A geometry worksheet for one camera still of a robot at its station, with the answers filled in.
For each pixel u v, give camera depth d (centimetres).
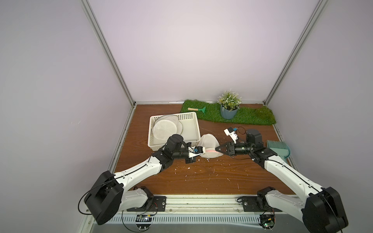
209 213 71
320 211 38
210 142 81
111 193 40
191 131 101
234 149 67
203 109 111
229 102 97
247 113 111
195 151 64
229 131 72
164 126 94
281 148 93
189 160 69
